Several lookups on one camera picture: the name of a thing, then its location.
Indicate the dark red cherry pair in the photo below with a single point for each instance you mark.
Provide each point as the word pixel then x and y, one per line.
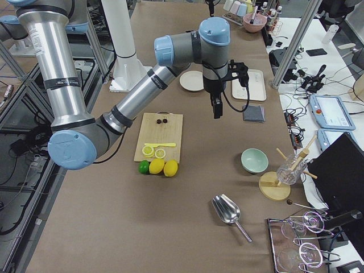
pixel 160 121

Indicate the lemon slice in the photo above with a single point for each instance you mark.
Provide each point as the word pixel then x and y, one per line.
pixel 160 153
pixel 148 151

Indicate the pastel cup rack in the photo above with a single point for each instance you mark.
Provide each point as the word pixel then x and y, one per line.
pixel 236 10

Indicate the mint green bowl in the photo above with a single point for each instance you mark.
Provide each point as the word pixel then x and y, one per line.
pixel 254 160

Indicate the clear glass on tray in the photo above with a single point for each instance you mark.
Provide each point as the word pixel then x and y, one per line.
pixel 308 226

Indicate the yellow plastic knife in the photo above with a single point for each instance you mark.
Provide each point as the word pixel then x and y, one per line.
pixel 155 145

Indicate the green lime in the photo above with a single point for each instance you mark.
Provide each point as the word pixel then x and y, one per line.
pixel 143 167

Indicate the upper lemon slice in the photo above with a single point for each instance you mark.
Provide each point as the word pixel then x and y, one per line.
pixel 148 151

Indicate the wooden cup rack stand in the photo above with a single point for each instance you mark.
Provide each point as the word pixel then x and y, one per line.
pixel 268 183

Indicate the blue teach pendant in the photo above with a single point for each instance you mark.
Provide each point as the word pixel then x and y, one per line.
pixel 331 113
pixel 327 136

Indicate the cream rabbit tray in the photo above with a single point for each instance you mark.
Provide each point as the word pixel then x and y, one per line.
pixel 256 87

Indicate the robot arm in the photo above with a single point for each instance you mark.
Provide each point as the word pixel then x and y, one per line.
pixel 78 139

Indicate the white bottle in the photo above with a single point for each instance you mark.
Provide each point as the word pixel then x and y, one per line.
pixel 332 30

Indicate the black smartphone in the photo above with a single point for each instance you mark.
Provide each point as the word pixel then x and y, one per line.
pixel 316 52

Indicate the crystal glass on rack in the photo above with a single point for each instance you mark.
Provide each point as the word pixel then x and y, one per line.
pixel 291 169

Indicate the black framed wooden tray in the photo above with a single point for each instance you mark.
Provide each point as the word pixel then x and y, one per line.
pixel 289 254

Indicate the aluminium frame post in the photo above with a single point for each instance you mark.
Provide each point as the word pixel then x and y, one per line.
pixel 301 29

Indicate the steel ice scoop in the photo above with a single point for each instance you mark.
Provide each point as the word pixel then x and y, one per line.
pixel 229 212

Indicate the lower lemon slice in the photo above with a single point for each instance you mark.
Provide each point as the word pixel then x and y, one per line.
pixel 160 153

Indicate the grey folded cloth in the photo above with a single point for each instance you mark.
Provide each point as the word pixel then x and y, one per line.
pixel 254 113

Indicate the whole lemon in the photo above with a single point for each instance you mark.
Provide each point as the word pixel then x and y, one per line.
pixel 170 168
pixel 156 166

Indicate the black monitor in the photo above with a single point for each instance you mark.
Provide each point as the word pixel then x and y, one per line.
pixel 339 171

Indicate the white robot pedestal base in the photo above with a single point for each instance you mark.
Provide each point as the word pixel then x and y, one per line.
pixel 128 70

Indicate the far whole lemon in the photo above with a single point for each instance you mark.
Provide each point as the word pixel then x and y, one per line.
pixel 170 168

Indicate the black handled muddler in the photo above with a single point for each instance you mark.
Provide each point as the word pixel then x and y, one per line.
pixel 253 15

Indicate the cream round plate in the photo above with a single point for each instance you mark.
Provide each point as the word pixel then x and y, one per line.
pixel 192 81

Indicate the pink bowl with ice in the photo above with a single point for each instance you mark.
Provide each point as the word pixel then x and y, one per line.
pixel 258 23

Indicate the bamboo cutting board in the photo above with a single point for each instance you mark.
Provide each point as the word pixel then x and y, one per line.
pixel 151 132

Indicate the near whole lemon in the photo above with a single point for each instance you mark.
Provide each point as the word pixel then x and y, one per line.
pixel 156 166

